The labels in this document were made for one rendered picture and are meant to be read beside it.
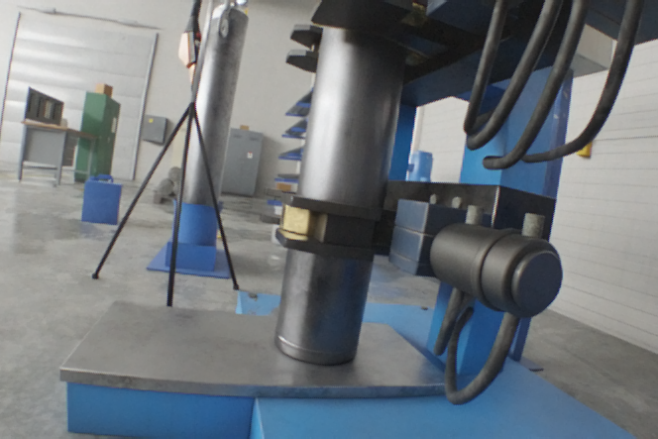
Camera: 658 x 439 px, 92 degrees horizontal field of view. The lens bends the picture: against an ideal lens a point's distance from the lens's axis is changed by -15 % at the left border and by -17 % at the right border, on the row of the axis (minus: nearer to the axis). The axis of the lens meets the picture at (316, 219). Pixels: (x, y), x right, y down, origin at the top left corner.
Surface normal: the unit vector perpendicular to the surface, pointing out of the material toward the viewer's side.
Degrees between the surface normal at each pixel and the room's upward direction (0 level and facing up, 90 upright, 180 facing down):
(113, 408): 90
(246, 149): 90
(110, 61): 90
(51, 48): 90
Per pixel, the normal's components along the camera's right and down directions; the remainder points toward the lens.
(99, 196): 0.43, 0.14
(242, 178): 0.23, 0.11
